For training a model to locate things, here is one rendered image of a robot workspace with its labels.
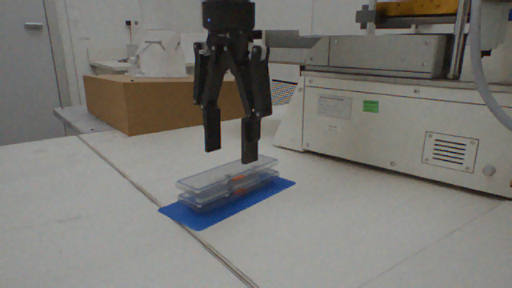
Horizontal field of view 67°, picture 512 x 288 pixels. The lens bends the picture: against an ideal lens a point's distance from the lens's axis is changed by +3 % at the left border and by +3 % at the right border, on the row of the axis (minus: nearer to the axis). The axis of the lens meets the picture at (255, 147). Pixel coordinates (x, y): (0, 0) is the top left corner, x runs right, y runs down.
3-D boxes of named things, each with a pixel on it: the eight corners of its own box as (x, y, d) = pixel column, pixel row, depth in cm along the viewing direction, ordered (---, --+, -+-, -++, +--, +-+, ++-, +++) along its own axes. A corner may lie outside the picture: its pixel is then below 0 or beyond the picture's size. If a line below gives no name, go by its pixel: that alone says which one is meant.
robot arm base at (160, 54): (114, 74, 127) (111, 30, 124) (166, 74, 139) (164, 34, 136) (144, 78, 111) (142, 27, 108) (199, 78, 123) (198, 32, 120)
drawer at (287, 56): (377, 62, 97) (380, 29, 94) (332, 68, 81) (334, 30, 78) (283, 57, 115) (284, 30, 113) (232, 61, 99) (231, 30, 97)
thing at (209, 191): (256, 164, 71) (256, 153, 70) (279, 171, 67) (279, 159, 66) (174, 194, 58) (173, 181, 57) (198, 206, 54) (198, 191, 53)
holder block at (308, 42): (370, 46, 96) (370, 35, 95) (328, 49, 81) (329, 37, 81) (314, 44, 106) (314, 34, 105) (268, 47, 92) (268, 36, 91)
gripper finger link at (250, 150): (254, 115, 57) (258, 116, 56) (254, 159, 59) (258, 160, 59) (241, 118, 55) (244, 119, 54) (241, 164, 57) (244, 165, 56)
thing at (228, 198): (257, 175, 71) (257, 164, 71) (280, 183, 68) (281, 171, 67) (176, 208, 58) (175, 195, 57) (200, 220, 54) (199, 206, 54)
